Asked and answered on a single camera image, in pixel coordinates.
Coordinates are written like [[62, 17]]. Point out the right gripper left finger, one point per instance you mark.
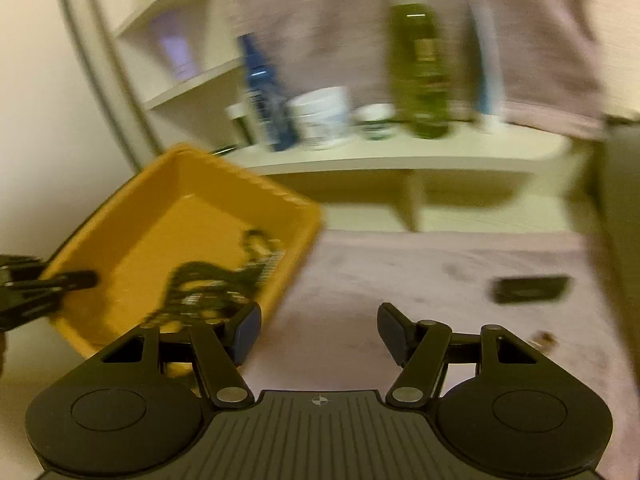
[[144, 399]]

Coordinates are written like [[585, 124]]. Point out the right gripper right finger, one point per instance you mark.
[[494, 401]]

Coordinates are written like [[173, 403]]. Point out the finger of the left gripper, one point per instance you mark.
[[65, 281]]

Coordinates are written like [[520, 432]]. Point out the orange plastic tray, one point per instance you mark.
[[186, 206]]

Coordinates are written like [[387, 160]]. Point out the lilac towel on table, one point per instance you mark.
[[323, 335]]

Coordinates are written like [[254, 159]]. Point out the black tube lying flat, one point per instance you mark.
[[225, 150]]

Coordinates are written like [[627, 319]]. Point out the black white lip balm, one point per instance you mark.
[[238, 116]]

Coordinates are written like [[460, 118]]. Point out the grey cushion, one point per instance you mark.
[[613, 187]]

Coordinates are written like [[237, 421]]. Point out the blue spray bottle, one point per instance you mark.
[[266, 94]]

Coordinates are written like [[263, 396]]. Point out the cream wooden shelf unit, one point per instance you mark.
[[517, 180]]

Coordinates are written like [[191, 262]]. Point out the purple tube on shelf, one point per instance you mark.
[[170, 34]]

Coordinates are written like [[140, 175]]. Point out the white cream jar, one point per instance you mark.
[[322, 117]]

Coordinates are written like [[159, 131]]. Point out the small green-label jar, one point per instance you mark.
[[375, 121]]

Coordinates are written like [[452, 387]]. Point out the green olive oil bottle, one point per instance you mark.
[[419, 82]]

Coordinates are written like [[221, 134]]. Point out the hanging lilac towel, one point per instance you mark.
[[534, 63]]

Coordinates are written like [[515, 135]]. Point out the blue white tube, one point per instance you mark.
[[485, 67]]

